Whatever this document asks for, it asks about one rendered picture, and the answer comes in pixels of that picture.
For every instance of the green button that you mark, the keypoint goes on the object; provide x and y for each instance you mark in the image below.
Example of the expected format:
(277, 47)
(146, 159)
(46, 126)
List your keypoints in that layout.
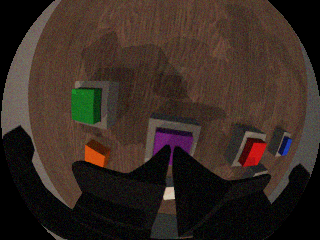
(94, 103)

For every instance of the small orange block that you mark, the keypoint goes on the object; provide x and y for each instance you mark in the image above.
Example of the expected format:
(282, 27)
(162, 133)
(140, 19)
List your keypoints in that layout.
(96, 154)

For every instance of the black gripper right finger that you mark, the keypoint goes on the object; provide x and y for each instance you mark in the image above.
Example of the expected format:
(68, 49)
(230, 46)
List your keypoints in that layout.
(199, 193)

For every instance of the red button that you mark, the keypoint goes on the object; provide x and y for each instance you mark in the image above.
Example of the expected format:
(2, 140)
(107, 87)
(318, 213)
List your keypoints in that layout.
(246, 146)

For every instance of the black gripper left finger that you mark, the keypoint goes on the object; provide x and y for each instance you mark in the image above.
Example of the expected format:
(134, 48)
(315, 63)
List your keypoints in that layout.
(143, 188)

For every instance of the purple button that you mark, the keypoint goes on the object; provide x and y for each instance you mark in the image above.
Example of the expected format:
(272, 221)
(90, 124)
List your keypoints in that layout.
(171, 130)

